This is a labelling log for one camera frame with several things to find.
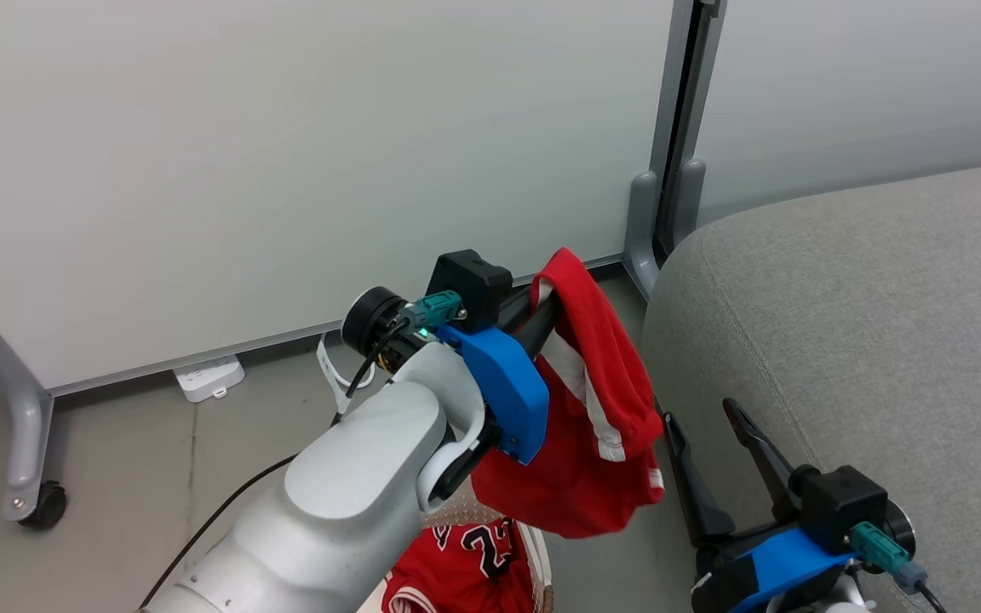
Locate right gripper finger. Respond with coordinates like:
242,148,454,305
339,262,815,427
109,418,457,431
663,412,737,548
722,398,799,523

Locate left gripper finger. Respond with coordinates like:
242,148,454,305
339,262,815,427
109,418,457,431
513,298,562,356
497,286,543,331

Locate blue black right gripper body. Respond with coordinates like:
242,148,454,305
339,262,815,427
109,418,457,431
693,521,863,613

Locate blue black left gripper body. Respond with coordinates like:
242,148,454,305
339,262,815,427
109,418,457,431
435,324,552,467

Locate red shorts with white stripes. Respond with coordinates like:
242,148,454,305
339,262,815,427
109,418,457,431
471,247,666,539

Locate red basketball jersey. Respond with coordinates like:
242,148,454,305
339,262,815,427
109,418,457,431
381,517,536,613

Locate grey fabric sofa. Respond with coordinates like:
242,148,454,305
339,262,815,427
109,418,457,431
640,158,981,613

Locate white power strip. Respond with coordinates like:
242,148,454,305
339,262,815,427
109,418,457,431
173,356,246,403

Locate grey partition foot with caster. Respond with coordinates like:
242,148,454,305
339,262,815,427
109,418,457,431
0,298,68,530

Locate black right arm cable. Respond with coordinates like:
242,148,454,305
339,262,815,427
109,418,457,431
904,566,949,613

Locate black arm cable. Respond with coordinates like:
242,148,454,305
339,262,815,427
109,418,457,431
904,566,949,613
140,319,412,610

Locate white looped cable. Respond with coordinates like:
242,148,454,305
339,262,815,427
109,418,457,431
318,332,376,418

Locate grey partition corner post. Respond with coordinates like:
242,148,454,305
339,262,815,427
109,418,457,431
624,0,726,301

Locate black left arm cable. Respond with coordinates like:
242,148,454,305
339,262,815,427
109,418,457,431
140,319,412,610

